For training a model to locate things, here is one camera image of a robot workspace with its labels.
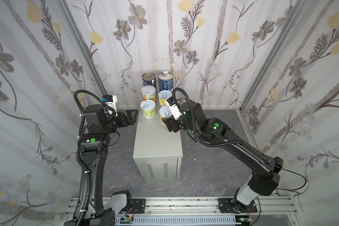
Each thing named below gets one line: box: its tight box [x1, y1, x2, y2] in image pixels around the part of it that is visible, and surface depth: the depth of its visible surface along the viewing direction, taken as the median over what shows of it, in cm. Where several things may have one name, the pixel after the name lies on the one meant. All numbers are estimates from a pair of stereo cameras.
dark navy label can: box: [141, 72, 157, 89], surface depth 76 cm
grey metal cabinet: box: [132, 102, 184, 183], surface depth 62 cm
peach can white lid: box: [140, 84, 157, 103], surface depth 72 cm
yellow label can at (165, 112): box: [159, 105, 173, 126], surface depth 65 cm
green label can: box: [139, 99, 156, 120], surface depth 69 cm
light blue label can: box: [158, 71, 174, 94], surface depth 76 cm
